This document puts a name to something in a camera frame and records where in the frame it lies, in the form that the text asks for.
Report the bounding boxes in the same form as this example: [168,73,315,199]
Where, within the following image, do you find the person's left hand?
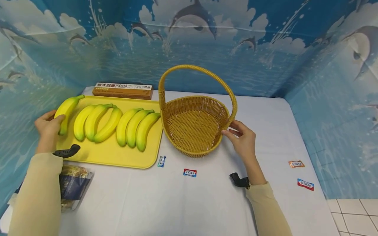
[34,110,66,148]

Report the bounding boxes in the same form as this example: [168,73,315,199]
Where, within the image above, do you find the person's right hand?
[221,120,257,162]

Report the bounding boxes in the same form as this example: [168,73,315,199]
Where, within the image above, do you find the single yellow banana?
[54,95,86,136]

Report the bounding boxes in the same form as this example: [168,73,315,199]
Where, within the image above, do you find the yellow wicker basket with handle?
[158,65,238,158]

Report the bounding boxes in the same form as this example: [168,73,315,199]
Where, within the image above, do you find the person's left forearm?
[8,144,64,236]

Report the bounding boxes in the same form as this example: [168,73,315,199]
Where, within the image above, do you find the person's right forearm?
[245,157,293,236]

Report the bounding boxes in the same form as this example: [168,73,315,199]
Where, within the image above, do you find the black wrist band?
[53,144,81,159]
[229,172,251,190]

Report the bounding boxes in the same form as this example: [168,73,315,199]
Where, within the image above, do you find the row of yellow bananas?
[73,104,161,152]

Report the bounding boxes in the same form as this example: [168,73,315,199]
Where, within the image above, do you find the clear snack bag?
[59,165,95,212]

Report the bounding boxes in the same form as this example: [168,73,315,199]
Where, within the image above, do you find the yellow plastic tray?
[56,95,164,169]

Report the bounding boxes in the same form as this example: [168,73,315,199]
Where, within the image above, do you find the red wrapped candy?
[297,178,315,191]

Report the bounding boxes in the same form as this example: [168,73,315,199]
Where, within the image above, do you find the brown pasta box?
[92,82,154,100]

